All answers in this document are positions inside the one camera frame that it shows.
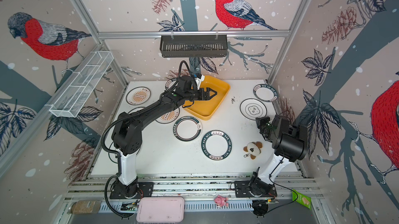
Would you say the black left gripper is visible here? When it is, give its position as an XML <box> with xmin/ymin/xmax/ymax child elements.
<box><xmin>183</xmin><ymin>87</ymin><xmax>217</xmax><ymax>102</ymax></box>

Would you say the green red rim plate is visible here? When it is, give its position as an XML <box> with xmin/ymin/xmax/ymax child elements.
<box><xmin>173</xmin><ymin>116</ymin><xmax>202</xmax><ymax>142</ymax></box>

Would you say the orange sunburst plate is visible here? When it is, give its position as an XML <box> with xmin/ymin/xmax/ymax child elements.
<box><xmin>126</xmin><ymin>87</ymin><xmax>151</xmax><ymax>105</ymax></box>
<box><xmin>156</xmin><ymin>108</ymin><xmax>180</xmax><ymax>124</ymax></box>

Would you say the green rim plate front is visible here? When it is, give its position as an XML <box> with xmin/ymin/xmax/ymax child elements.
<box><xmin>201</xmin><ymin>130</ymin><xmax>232</xmax><ymax>161</ymax></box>

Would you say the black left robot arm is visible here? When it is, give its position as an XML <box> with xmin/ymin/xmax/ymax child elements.
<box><xmin>100</xmin><ymin>82</ymin><xmax>218</xmax><ymax>198</ymax></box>

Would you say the orange plate under arm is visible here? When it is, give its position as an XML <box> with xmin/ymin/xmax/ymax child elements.
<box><xmin>128</xmin><ymin>107</ymin><xmax>144</xmax><ymax>114</ymax></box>

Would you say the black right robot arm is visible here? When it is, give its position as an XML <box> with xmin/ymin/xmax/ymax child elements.
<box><xmin>248</xmin><ymin>115</ymin><xmax>308</xmax><ymax>197</ymax></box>

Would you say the yellow plastic bin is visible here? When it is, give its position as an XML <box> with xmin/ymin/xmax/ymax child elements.
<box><xmin>182</xmin><ymin>75</ymin><xmax>231</xmax><ymax>121</ymax></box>

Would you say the brown white plush toy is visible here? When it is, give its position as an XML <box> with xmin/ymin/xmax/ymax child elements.
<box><xmin>243</xmin><ymin>142</ymin><xmax>263</xmax><ymax>160</ymax></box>

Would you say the green snack packet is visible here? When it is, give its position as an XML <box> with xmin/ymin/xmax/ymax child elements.
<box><xmin>292</xmin><ymin>190</ymin><xmax>312</xmax><ymax>209</ymax></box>

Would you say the pink pig toy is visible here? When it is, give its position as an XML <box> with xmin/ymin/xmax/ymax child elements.
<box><xmin>214</xmin><ymin>195</ymin><xmax>229</xmax><ymax>208</ymax></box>

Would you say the pink plastic tray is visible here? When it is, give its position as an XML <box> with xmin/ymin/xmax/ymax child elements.
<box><xmin>136</xmin><ymin>197</ymin><xmax>185</xmax><ymax>224</ymax></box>

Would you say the brown grain bag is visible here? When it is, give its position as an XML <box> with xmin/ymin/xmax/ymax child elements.
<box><xmin>69</xmin><ymin>200</ymin><xmax>101</xmax><ymax>215</ymax></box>

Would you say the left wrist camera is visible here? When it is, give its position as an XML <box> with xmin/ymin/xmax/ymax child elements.
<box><xmin>194</xmin><ymin>73</ymin><xmax>205</xmax><ymax>90</ymax></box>

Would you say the black hanging wire basket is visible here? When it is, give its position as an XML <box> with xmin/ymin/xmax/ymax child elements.
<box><xmin>160</xmin><ymin>35</ymin><xmax>228</xmax><ymax>58</ymax></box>

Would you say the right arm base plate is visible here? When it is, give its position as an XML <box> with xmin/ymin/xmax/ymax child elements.
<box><xmin>233</xmin><ymin>180</ymin><xmax>277</xmax><ymax>198</ymax></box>

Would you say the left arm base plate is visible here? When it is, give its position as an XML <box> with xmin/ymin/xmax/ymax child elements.
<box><xmin>110</xmin><ymin>181</ymin><xmax>154</xmax><ymax>200</ymax></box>

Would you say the white wire mesh shelf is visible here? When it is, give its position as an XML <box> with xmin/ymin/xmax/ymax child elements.
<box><xmin>49</xmin><ymin>51</ymin><xmax>114</xmax><ymax>118</ymax></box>

